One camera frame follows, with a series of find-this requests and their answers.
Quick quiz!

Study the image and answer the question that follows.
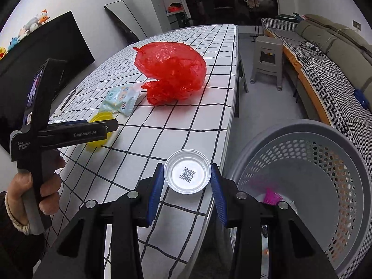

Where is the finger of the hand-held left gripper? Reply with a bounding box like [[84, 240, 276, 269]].
[[48, 120, 89, 128], [87, 118, 120, 136]]

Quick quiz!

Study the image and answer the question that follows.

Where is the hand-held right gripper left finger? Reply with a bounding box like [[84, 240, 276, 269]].
[[33, 163, 165, 279]]

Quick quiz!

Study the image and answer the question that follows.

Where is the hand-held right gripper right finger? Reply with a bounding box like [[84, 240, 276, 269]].
[[211, 163, 339, 279]]

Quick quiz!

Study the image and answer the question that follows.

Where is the yellow plastic ring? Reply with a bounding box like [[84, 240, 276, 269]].
[[85, 111, 117, 152]]

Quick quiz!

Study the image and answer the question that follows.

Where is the white round lid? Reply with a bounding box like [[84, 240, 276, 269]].
[[163, 149, 212, 194]]

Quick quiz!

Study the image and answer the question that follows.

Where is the purple toy fish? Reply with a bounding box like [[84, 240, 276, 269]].
[[263, 187, 284, 205]]

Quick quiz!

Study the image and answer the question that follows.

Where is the grey perforated basket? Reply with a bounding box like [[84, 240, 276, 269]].
[[228, 119, 372, 272]]

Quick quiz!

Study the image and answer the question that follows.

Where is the person's left forearm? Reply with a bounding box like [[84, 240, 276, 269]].
[[0, 192, 50, 279]]

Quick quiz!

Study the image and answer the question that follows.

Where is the person's left hand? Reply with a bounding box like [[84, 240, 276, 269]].
[[5, 148, 66, 227]]

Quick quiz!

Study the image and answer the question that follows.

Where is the black pen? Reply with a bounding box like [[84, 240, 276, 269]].
[[60, 89, 77, 111]]

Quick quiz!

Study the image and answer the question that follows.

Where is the light blue wipes packet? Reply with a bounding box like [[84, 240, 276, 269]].
[[101, 83, 140, 117]]

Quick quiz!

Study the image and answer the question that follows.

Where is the black television screen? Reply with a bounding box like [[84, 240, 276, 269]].
[[0, 11, 96, 152]]

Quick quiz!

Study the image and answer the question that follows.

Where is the red plastic bag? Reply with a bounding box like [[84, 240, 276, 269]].
[[133, 42, 207, 106]]

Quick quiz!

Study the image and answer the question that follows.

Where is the row of plush toys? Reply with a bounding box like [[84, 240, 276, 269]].
[[0, 9, 50, 60]]

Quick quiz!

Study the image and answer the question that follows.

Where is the dark stand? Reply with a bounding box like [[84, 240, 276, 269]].
[[166, 12, 192, 31]]

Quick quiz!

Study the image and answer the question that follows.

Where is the grey plastic stool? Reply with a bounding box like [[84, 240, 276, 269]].
[[250, 36, 284, 91]]

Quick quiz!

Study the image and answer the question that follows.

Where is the checkered sofa cover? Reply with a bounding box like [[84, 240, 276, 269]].
[[261, 17, 372, 175]]

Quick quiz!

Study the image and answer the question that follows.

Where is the blue cloth item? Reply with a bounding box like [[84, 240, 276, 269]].
[[355, 89, 370, 109]]

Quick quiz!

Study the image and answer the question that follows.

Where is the olive sofa cushion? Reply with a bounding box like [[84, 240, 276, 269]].
[[296, 14, 372, 93]]

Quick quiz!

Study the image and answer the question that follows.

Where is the black cable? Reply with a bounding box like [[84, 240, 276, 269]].
[[300, 41, 323, 56]]

